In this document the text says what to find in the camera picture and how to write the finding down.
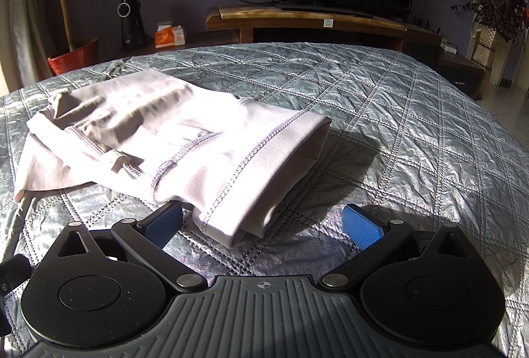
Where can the silver woven vase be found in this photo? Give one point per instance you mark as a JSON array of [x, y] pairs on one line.
[[483, 48]]

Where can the dark brown cabinet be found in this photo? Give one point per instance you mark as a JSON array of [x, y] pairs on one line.
[[458, 73]]

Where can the light pink garment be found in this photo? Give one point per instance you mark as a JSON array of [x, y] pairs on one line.
[[198, 143]]

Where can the grey quilted bedspread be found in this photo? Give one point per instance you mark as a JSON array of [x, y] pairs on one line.
[[413, 126]]

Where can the black router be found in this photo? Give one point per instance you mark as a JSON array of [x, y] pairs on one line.
[[421, 25]]

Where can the orange tissue box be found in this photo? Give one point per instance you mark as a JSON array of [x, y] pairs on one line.
[[167, 37]]

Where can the beige curtain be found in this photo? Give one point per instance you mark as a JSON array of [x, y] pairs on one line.
[[24, 31]]

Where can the white door frame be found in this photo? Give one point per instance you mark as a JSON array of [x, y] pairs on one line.
[[510, 52]]

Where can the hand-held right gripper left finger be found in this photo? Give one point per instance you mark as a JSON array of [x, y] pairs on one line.
[[162, 228]]

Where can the wooden television stand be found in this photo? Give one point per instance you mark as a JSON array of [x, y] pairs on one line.
[[314, 21]]

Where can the small white box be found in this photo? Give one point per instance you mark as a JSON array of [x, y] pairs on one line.
[[448, 47]]

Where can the black tabletop appliance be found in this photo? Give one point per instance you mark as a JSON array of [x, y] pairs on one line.
[[131, 23]]

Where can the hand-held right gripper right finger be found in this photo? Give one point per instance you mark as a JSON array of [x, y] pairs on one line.
[[363, 226]]

